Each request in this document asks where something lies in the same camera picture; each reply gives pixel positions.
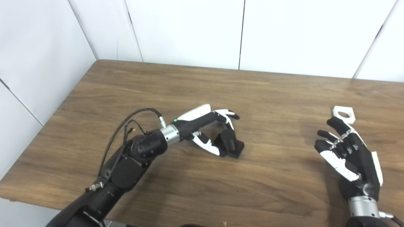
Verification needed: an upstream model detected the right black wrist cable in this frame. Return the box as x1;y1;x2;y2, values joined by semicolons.
378;211;404;226

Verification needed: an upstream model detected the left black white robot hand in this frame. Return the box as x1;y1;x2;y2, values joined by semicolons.
173;104;240;157

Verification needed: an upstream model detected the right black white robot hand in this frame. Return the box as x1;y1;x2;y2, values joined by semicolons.
314;117;384;201

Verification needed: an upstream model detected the black peg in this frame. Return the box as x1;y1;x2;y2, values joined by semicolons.
213;129;245;158

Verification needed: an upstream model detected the white square piece with hole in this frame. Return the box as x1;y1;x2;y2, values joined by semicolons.
333;106;356;123

